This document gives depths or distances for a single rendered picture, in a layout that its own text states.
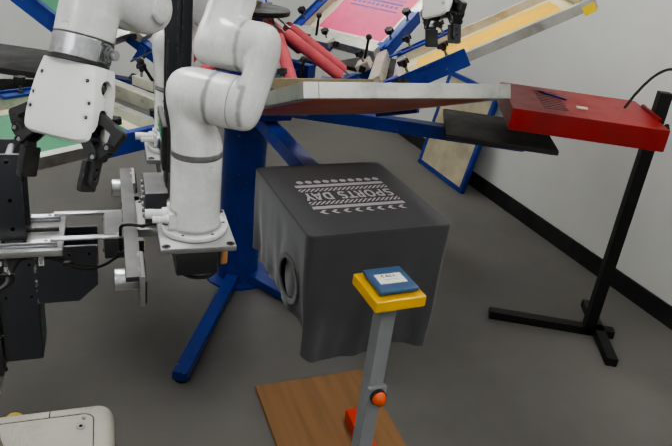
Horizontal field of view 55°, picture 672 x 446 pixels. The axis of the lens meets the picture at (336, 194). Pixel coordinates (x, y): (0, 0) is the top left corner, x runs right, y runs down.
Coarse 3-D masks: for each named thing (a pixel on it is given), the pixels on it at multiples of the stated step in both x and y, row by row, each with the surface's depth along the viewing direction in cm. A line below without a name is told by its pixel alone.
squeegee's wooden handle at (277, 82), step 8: (280, 80) 205; (288, 80) 206; (296, 80) 207; (304, 80) 208; (312, 80) 209; (320, 80) 210; (328, 80) 211; (336, 80) 213; (344, 80) 214; (352, 80) 215; (360, 80) 216; (368, 80) 217
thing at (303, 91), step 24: (288, 96) 156; (312, 96) 148; (336, 96) 150; (360, 96) 152; (384, 96) 155; (408, 96) 158; (432, 96) 160; (456, 96) 163; (480, 96) 166; (504, 96) 169
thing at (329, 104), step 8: (288, 104) 168; (296, 104) 169; (304, 104) 170; (312, 104) 171; (320, 104) 172; (328, 104) 173; (336, 104) 174; (344, 104) 175; (352, 104) 176; (360, 104) 177; (368, 104) 178; (264, 112) 207; (272, 112) 208; (280, 112) 210; (288, 112) 211; (296, 112) 213; (304, 112) 214; (312, 112) 216
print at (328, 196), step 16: (304, 192) 194; (320, 192) 195; (336, 192) 197; (352, 192) 198; (368, 192) 200; (384, 192) 201; (320, 208) 185; (336, 208) 186; (352, 208) 188; (368, 208) 189; (384, 208) 190; (400, 208) 192
